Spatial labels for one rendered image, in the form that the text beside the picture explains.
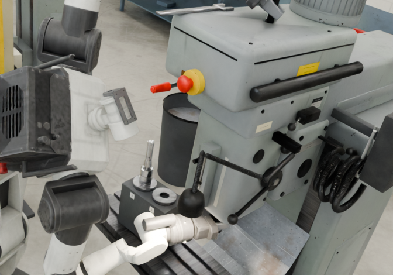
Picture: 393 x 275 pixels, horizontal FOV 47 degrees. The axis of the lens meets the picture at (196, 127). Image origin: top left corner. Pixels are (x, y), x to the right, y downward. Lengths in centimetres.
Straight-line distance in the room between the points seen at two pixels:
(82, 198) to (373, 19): 490
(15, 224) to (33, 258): 139
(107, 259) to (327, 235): 79
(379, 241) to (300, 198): 216
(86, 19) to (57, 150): 35
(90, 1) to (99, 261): 72
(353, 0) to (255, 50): 42
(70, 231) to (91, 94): 35
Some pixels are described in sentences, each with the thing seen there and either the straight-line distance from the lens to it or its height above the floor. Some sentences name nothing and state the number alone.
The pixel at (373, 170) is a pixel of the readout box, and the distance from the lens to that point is 135.
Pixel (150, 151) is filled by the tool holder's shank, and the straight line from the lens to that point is 164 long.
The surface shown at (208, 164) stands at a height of 150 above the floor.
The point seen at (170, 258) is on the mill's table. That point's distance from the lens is 174.
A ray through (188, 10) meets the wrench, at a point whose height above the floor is 190.
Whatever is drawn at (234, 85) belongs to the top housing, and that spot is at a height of 180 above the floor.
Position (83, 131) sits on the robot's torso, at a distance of 118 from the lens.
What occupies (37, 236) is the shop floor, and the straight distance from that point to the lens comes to 316.
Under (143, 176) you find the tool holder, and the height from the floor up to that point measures 119.
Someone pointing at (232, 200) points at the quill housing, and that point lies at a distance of 130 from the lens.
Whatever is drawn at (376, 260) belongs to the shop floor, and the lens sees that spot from 367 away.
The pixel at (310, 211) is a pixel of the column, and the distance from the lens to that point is 172.
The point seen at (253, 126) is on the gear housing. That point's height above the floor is 168.
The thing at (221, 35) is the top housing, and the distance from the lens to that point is 101.
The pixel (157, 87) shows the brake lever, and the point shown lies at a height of 171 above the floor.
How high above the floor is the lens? 219
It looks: 29 degrees down
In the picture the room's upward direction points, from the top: 12 degrees clockwise
